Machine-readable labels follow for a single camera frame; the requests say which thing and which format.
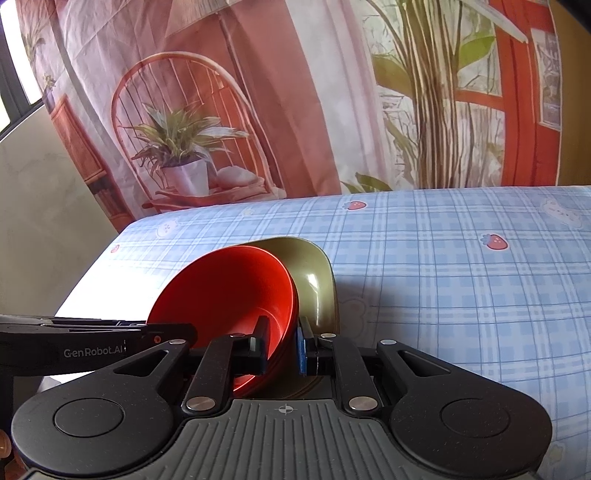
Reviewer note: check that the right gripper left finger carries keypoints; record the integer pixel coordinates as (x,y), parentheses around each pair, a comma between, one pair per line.
(225,358)

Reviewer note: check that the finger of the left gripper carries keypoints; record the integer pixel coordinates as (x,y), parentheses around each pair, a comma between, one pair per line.
(158,333)
(45,324)

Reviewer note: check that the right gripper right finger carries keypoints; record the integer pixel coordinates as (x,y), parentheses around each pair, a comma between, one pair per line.
(349,367)

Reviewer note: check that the green square bowl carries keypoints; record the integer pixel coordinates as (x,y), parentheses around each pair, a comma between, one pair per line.
(317,301)

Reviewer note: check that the red round bowl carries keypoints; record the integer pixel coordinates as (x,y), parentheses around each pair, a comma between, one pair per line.
(225,292)

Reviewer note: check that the person's left hand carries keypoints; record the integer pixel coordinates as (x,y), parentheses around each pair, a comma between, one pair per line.
(12,466)

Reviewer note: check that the blue plaid tablecloth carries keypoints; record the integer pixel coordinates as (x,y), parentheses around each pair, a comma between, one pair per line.
(495,280)

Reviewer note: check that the printed backdrop curtain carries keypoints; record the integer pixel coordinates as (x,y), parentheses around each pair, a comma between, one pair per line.
(167,105)

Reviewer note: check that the black window frame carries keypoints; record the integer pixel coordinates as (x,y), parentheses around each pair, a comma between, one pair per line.
(20,93)

